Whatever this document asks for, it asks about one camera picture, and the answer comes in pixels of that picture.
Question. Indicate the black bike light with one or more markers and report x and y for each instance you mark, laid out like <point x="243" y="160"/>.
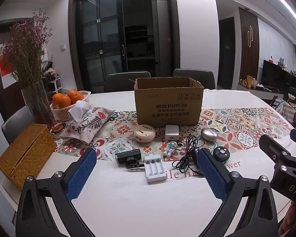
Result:
<point x="127" y="156"/>

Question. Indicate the white plastic basket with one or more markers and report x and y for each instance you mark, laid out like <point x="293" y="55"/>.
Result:
<point x="60" y="113"/>

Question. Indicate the dried pink flowers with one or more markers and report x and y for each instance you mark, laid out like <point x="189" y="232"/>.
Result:
<point x="27" y="49"/>

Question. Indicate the beige round device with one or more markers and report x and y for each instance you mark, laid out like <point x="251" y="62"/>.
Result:
<point x="144" y="133"/>

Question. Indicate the white charger cube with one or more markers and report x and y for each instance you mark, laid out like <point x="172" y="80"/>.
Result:
<point x="171" y="132"/>

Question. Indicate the orange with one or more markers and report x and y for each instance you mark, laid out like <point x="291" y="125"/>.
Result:
<point x="61" y="100"/>
<point x="75" y="96"/>

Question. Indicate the white intercom panel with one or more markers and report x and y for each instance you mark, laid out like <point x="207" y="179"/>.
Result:
<point x="45" y="54"/>

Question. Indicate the red wall picture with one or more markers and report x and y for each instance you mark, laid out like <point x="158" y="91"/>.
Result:
<point x="7" y="71"/>

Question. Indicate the person's right hand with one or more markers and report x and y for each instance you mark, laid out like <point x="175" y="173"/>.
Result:
<point x="294" y="219"/>

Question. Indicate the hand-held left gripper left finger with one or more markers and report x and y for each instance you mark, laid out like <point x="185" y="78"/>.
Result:
<point x="81" y="175"/>

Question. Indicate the brown cardboard box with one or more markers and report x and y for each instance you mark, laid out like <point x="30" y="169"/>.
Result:
<point x="167" y="103"/>

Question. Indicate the floral tissue pouch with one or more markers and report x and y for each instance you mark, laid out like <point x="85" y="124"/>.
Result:
<point x="88" y="126"/>

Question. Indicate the woven yellow box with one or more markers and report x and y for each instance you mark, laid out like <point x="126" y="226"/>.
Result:
<point x="24" y="155"/>

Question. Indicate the white shoe rack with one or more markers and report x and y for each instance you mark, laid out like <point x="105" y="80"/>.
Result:
<point x="53" y="84"/>

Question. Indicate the silver oval case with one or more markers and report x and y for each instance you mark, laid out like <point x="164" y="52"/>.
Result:
<point x="209" y="133"/>

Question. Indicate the white television cabinet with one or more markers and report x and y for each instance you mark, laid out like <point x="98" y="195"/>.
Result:
<point x="259" y="92"/>

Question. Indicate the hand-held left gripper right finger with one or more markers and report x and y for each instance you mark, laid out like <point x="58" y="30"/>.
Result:
<point x="212" y="175"/>

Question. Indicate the brown slatted cabinet door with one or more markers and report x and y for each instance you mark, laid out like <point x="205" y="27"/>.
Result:
<point x="249" y="54"/>

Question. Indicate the black television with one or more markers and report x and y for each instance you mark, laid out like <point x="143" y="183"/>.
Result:
<point x="278" y="75"/>

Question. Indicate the dark wooden door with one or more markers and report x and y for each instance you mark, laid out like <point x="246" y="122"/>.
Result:
<point x="227" y="54"/>

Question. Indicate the small round copper holder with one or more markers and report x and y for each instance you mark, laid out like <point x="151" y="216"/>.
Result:
<point x="57" y="129"/>

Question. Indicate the grey refrigerator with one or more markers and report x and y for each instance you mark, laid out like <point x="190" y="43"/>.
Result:
<point x="161" y="37"/>

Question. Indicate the glass vase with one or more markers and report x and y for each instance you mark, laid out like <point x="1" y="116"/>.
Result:
<point x="39" y="106"/>

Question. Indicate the white wall switch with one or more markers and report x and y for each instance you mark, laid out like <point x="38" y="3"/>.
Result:
<point x="63" y="47"/>

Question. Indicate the tissue pack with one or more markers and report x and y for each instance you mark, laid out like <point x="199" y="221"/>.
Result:
<point x="79" y="109"/>

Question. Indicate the grey dining chair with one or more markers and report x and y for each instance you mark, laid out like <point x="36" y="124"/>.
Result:
<point x="194" y="77"/>
<point x="16" y="126"/>
<point x="127" y="81"/>

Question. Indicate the white battery charger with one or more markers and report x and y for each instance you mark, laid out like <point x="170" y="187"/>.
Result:
<point x="155" y="169"/>

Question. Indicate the wooden chair with cushion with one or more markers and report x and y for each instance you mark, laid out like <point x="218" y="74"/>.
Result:
<point x="285" y="107"/>

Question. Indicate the black round device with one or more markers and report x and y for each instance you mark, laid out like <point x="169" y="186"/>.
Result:
<point x="221" y="155"/>

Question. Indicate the glass sliding door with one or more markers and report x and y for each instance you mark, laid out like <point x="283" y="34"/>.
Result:
<point x="98" y="42"/>

